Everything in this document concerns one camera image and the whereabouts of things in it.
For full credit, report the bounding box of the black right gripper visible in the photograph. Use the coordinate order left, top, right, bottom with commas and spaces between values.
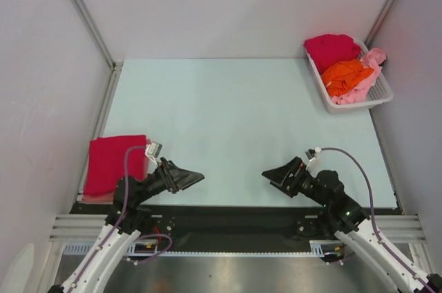
261, 156, 329, 208

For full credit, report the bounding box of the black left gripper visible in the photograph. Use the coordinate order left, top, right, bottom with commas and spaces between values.
134, 156, 204, 205

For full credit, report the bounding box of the crimson red t-shirt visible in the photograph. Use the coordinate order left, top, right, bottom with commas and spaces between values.
84, 134, 147, 197

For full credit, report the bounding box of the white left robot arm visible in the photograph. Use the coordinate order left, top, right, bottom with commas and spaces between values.
48, 154, 204, 292

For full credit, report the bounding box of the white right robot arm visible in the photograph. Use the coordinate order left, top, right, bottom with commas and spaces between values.
262, 157, 441, 292

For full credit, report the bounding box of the folded salmon pink t-shirt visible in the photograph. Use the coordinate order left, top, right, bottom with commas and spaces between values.
81, 138, 153, 204

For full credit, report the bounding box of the orange t-shirt in basket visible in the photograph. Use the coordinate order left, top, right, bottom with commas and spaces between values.
321, 59, 374, 97

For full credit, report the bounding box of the white plastic laundry basket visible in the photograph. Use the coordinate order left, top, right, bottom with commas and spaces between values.
303, 39, 394, 115

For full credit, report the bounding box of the crimson t-shirt in basket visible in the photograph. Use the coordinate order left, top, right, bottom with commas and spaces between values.
304, 34, 361, 75

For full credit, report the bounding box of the light pink t-shirt in basket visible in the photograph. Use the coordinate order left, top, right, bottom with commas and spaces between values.
330, 48, 387, 105

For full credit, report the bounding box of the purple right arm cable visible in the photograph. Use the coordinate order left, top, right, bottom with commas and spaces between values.
316, 146, 436, 293

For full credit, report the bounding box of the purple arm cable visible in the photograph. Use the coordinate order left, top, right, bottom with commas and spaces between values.
316, 146, 436, 293
67, 146, 173, 293

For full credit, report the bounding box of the white slotted cable duct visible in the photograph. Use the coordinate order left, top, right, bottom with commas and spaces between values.
64, 243, 346, 258

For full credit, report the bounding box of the left aluminium side rail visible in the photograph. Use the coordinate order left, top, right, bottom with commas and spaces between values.
77, 62, 124, 193

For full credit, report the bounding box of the aluminium side rail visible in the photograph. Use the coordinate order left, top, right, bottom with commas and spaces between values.
369, 108, 405, 214
77, 62, 124, 193

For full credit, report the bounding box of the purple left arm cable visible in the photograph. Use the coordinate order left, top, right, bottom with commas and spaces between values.
67, 146, 173, 293

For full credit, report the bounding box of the right aluminium side rail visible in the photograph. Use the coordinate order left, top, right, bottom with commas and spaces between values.
369, 108, 405, 214

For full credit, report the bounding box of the aluminium front frame rail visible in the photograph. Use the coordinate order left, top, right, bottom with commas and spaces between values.
50, 214, 427, 244

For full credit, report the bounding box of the right aluminium corner post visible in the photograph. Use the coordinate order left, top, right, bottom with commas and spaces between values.
364, 0, 419, 45

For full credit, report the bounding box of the aluminium corner post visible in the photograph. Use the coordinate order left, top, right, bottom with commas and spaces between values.
364, 0, 419, 45
71, 0, 115, 70

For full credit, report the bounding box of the left aluminium corner post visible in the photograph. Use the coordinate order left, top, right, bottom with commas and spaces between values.
71, 0, 115, 70

